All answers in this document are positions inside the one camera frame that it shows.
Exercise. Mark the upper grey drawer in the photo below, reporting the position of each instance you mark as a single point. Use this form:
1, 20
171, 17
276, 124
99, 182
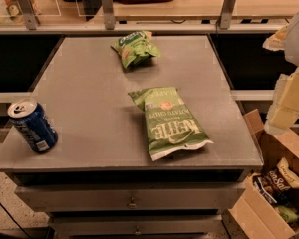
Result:
139, 196

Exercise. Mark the right metal bracket post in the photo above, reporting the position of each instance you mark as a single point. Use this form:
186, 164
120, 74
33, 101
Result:
225, 18

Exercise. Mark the yellow snack bag in box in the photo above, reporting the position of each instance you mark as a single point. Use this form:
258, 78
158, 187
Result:
291, 177

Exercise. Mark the grey drawer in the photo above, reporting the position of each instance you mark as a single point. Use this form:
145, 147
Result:
136, 225
139, 196

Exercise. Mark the lower grey drawer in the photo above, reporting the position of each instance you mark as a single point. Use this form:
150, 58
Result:
136, 225

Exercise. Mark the green snack bag in box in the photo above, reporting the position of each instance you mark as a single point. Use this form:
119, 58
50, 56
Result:
289, 215

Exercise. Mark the middle metal bracket post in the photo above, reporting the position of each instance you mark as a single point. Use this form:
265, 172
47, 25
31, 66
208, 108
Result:
108, 12

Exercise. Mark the cardboard box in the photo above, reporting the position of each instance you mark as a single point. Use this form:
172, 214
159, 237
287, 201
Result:
269, 206

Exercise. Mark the green Kettle jalapeno chip bag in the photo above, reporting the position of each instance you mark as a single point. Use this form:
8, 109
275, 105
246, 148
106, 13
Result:
171, 126

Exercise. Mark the left metal bracket post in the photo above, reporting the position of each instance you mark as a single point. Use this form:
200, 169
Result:
28, 13

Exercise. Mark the small green snack bag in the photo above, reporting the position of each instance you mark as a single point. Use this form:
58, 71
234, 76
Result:
135, 47

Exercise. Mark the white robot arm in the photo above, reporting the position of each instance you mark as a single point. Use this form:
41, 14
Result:
291, 51

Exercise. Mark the metal bracket post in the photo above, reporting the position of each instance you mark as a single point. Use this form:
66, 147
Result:
28, 13
225, 18
108, 12

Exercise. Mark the dark sea salt snack bag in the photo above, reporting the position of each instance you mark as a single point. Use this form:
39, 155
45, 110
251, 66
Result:
273, 187

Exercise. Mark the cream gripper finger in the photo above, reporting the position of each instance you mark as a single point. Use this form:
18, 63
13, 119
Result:
284, 111
276, 42

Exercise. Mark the blue soda can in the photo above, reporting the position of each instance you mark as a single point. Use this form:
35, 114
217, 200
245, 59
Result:
30, 120

